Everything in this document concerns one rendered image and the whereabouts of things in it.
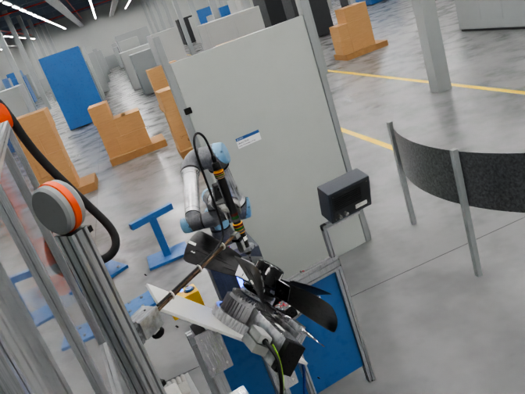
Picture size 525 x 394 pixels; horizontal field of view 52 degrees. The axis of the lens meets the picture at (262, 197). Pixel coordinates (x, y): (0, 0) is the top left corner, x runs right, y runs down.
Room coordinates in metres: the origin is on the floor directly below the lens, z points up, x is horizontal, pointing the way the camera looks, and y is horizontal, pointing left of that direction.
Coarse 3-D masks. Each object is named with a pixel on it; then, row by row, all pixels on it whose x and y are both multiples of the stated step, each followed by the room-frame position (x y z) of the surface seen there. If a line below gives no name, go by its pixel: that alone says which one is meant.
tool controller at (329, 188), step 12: (336, 180) 2.67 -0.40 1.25; (348, 180) 2.64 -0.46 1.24; (360, 180) 2.62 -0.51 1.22; (324, 192) 2.59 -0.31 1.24; (336, 192) 2.57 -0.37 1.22; (348, 192) 2.59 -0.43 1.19; (360, 192) 2.63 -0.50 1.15; (324, 204) 2.62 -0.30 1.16; (336, 204) 2.58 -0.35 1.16; (348, 204) 2.61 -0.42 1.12; (360, 204) 2.64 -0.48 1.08; (324, 216) 2.66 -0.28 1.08; (336, 216) 2.60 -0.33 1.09
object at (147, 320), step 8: (136, 312) 1.63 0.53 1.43; (144, 312) 1.61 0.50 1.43; (152, 312) 1.60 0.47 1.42; (136, 320) 1.58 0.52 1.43; (144, 320) 1.57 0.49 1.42; (152, 320) 1.59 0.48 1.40; (160, 320) 1.62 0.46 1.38; (136, 328) 1.55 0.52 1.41; (144, 328) 1.56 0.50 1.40; (152, 328) 1.58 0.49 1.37; (144, 336) 1.56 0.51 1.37
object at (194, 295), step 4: (192, 284) 2.42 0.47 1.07; (184, 288) 2.39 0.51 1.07; (196, 288) 2.35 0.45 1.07; (180, 292) 2.37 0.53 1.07; (184, 292) 2.35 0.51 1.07; (188, 292) 2.34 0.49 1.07; (192, 292) 2.33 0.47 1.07; (196, 292) 2.33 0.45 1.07; (184, 296) 2.32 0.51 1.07; (188, 296) 2.31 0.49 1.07; (192, 296) 2.32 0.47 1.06; (196, 296) 2.33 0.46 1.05; (200, 296) 2.33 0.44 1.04; (192, 300) 2.32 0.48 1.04; (196, 300) 2.32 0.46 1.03; (200, 300) 2.33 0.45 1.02; (204, 304) 2.33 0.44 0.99; (172, 316) 2.32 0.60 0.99; (176, 320) 2.29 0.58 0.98
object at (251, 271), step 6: (240, 258) 1.81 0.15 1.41; (240, 264) 1.75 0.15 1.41; (246, 264) 1.81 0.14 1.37; (252, 264) 1.89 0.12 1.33; (246, 270) 1.76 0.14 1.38; (252, 270) 1.82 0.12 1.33; (258, 270) 1.91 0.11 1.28; (246, 276) 1.72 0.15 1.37; (252, 276) 1.78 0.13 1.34; (258, 276) 1.85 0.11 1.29; (258, 282) 1.80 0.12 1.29; (258, 288) 1.75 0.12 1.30; (258, 294) 1.69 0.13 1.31; (264, 306) 1.67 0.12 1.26
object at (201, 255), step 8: (200, 232) 2.16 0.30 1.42; (192, 240) 2.09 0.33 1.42; (200, 240) 2.10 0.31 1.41; (208, 240) 2.11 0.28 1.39; (216, 240) 2.12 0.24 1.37; (192, 248) 2.04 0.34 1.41; (200, 248) 2.05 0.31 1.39; (208, 248) 2.06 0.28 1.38; (184, 256) 1.98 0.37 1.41; (192, 256) 2.00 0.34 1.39; (200, 256) 2.01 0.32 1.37; (216, 256) 2.03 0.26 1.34; (224, 256) 2.04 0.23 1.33; (232, 256) 2.05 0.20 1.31; (240, 256) 2.06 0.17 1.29; (208, 264) 1.99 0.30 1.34; (216, 264) 2.00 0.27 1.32; (224, 264) 2.01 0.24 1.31; (232, 264) 2.02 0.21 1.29; (224, 272) 1.98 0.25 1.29; (232, 272) 1.99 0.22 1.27
